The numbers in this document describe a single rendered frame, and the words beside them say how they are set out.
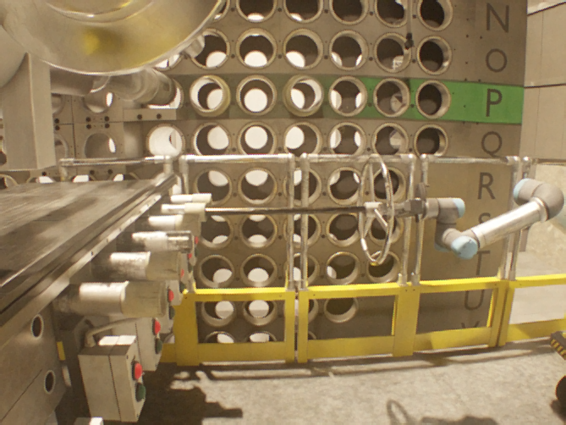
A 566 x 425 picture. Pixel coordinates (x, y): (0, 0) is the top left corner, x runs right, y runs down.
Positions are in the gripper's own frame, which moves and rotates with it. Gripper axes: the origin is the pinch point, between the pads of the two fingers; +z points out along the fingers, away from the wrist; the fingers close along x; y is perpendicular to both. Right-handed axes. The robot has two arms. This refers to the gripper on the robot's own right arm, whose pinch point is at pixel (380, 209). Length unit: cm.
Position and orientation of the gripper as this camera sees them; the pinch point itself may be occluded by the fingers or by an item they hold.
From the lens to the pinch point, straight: 144.2
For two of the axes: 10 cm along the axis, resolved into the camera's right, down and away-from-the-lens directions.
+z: -10.0, 0.2, -0.7
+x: -0.7, 1.3, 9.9
